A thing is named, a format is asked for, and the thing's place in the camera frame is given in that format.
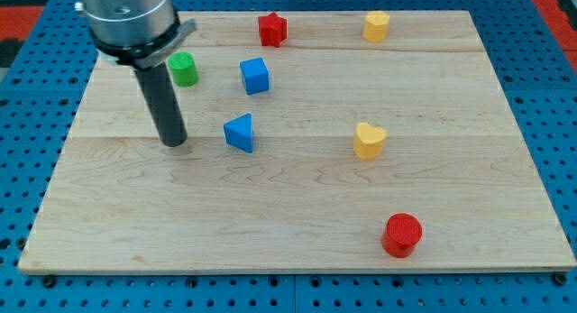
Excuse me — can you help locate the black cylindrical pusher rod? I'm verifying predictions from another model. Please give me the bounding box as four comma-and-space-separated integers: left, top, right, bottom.
135, 63, 188, 147

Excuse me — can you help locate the blue triangle block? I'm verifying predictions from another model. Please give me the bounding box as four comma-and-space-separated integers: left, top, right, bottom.
224, 114, 253, 153

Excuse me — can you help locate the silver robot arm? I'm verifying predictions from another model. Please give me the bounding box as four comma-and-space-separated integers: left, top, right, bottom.
75, 0, 197, 147

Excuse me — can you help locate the green cylinder block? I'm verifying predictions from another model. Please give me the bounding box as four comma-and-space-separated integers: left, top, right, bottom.
168, 51, 198, 87

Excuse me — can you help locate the blue cube block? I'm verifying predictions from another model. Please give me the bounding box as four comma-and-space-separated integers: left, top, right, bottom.
239, 58, 270, 95

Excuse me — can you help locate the red star block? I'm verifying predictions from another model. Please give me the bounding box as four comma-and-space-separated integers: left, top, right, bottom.
258, 12, 288, 48

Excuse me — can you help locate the wooden board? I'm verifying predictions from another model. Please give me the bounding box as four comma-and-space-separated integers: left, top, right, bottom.
18, 11, 576, 275

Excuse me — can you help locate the yellow heart block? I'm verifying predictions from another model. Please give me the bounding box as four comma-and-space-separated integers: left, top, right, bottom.
353, 122, 388, 160

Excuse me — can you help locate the yellow hexagon block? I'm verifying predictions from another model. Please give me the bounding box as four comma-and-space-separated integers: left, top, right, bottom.
362, 11, 390, 43

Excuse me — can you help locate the red cylinder block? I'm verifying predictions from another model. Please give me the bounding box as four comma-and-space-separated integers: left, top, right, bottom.
381, 213, 423, 258

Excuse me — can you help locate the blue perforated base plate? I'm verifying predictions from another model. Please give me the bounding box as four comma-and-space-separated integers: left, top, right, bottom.
1, 0, 576, 312

